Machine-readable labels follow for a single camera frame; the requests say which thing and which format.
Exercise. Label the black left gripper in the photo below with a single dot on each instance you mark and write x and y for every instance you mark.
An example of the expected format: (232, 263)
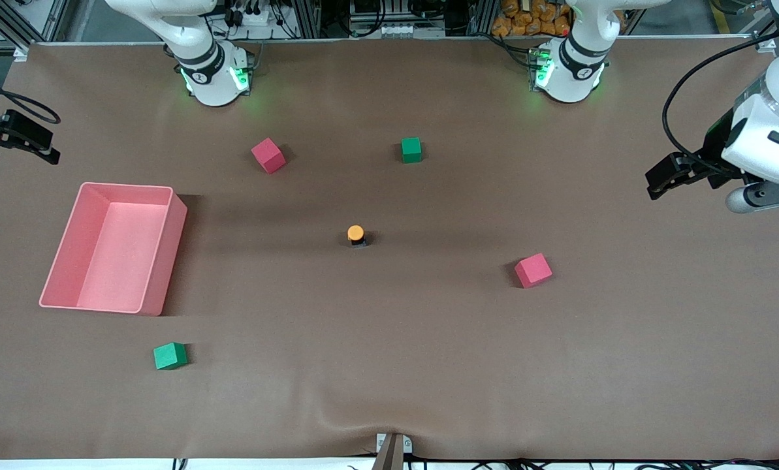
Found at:
(711, 154)

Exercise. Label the orange capped push button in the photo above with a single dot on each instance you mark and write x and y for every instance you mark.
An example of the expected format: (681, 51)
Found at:
(356, 232)

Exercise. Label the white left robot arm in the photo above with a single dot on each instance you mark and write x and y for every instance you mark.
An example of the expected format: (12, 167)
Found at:
(575, 72)

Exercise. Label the pink plastic bin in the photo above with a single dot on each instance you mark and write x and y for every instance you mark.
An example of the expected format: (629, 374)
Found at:
(121, 248)

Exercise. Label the pink cube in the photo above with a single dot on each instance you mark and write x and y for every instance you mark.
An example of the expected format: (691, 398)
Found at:
(533, 271)
(268, 155)

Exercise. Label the orange packaged goods pile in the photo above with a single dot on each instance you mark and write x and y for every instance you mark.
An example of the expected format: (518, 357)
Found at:
(526, 23)

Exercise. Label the white power strip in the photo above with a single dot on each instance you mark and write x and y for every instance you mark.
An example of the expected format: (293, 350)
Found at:
(258, 16)

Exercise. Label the green cube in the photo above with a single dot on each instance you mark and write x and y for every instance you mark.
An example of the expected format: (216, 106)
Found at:
(170, 356)
(411, 150)

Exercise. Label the white terminal block row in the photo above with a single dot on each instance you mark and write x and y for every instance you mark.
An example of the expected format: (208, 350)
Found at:
(396, 29)

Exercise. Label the brown table cover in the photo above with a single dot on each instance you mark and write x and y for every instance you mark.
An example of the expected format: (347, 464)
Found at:
(389, 365)

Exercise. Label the brown camera stand post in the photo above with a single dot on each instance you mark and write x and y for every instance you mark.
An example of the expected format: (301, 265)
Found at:
(391, 454)

